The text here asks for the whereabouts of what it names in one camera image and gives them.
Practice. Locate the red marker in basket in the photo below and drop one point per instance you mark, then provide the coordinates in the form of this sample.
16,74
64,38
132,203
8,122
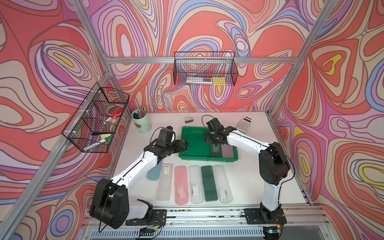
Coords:
110,119

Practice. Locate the white scientific calculator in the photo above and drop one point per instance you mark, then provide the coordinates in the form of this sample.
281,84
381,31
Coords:
244,124

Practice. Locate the pink pencil case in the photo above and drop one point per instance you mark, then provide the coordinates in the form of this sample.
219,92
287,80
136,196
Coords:
181,185

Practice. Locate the left wire basket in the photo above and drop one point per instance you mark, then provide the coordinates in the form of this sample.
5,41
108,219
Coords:
87,125

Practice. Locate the dark green translucent pencil case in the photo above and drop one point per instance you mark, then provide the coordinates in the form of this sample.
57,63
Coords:
216,151

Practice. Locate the teal pencil case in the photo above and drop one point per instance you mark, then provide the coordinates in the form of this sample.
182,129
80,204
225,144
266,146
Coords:
154,173

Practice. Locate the frosted white pencil case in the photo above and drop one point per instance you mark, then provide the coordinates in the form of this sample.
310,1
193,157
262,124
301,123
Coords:
222,185

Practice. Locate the yellow box in basket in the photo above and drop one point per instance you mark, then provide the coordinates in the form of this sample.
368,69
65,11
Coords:
219,81

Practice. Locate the grey-pink translucent pencil case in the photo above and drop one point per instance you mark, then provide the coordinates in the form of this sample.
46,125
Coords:
228,152

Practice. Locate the green plastic storage tray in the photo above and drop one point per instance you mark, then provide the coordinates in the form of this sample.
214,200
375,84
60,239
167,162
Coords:
198,150

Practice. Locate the green pen cup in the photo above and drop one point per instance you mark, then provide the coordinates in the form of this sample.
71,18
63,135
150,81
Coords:
141,120

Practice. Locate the clear frosted pencil case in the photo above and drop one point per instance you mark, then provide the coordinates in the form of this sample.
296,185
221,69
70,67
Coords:
165,183

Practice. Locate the wire basket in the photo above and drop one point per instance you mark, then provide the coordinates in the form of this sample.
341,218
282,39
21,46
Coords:
205,64
87,125

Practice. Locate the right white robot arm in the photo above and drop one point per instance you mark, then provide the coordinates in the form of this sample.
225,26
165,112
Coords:
274,165

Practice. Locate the back wire basket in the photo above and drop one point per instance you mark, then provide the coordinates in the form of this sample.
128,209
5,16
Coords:
205,64

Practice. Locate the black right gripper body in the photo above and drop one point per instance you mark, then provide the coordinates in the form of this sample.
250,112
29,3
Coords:
210,138

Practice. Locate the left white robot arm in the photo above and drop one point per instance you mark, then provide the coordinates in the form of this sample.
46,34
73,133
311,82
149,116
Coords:
111,205

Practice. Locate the clear box in basket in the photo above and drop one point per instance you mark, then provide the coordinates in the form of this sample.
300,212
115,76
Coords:
199,81

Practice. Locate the white translucent pencil case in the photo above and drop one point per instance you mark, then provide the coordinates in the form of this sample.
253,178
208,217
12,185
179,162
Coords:
196,185

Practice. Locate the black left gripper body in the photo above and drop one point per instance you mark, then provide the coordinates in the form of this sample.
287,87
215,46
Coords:
172,147

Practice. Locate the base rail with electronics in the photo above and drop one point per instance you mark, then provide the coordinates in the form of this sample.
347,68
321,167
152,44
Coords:
220,223

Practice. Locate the green white marker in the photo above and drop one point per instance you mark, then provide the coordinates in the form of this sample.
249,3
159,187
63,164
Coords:
105,140

